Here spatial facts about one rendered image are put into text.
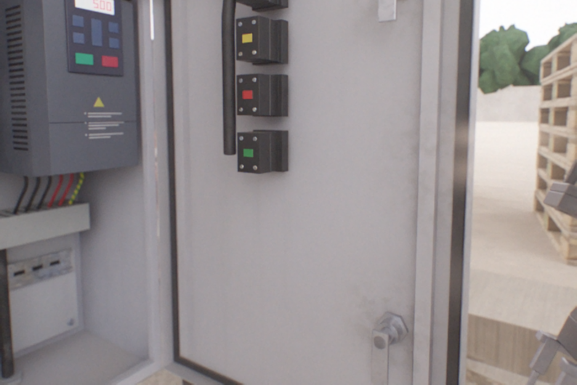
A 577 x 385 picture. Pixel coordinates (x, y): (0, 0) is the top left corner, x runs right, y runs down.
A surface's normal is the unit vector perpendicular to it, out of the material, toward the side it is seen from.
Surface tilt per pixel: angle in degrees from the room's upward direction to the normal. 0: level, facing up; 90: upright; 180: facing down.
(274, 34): 90
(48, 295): 90
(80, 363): 0
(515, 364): 88
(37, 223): 90
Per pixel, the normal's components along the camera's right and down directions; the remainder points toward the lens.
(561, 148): -0.41, 0.09
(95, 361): 0.00, -1.00
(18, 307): 0.82, 0.05
